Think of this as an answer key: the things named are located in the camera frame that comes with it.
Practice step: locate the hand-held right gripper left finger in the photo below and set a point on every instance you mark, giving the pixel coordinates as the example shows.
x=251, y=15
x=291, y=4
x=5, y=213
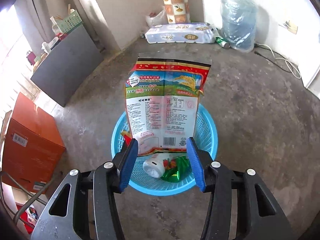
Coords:
x=128, y=165

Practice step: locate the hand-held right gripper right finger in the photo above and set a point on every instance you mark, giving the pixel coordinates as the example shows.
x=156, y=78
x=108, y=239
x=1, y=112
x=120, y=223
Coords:
x=196, y=165

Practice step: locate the green snack bag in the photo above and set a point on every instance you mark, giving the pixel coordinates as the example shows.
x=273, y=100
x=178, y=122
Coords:
x=178, y=170

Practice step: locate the white plastic bottle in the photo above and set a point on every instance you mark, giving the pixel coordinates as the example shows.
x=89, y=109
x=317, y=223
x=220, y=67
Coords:
x=153, y=167

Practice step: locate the red wrapper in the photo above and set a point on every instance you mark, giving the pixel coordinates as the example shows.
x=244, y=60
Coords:
x=127, y=137

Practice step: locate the blue plastic basket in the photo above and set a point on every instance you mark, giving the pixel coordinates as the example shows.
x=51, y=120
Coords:
x=155, y=188

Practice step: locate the red rice cracker bag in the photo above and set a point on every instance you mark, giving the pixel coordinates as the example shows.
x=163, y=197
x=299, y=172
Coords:
x=162, y=100

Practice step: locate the orange cardboard box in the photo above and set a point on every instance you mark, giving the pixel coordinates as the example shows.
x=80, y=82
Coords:
x=32, y=142

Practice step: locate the grey cabinet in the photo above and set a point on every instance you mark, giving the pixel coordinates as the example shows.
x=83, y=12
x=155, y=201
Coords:
x=67, y=65

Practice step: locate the green can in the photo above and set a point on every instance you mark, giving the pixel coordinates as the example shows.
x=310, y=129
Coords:
x=222, y=42

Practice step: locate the toilet paper pack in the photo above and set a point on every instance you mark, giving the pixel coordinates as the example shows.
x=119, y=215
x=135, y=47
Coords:
x=180, y=33

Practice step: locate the small white bottle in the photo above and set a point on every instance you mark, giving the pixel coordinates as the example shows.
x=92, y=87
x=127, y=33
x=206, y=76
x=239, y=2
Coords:
x=46, y=47

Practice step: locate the white drawer unit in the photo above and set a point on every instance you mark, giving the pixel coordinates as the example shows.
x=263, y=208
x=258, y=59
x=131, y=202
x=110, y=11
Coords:
x=313, y=81

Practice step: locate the red thermos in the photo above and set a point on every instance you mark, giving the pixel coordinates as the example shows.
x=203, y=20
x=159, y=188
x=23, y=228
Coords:
x=30, y=58

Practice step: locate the large water jug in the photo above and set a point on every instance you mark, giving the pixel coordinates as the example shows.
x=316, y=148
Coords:
x=238, y=22

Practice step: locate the white plastic bag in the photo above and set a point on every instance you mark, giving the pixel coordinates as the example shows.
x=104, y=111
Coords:
x=156, y=18

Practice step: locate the green plastic storage basket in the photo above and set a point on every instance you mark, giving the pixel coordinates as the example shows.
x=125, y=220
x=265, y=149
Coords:
x=71, y=22

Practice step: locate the tile patterned roll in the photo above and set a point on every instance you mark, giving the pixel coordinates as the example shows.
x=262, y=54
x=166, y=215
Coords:
x=175, y=2

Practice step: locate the bundle of wooden sticks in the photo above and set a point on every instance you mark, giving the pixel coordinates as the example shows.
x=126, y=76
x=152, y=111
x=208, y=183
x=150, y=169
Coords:
x=68, y=11

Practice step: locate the grey right curtain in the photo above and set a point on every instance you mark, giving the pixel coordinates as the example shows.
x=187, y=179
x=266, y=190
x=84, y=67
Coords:
x=27, y=17

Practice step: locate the wall socket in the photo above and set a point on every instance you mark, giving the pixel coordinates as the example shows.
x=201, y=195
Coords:
x=290, y=27

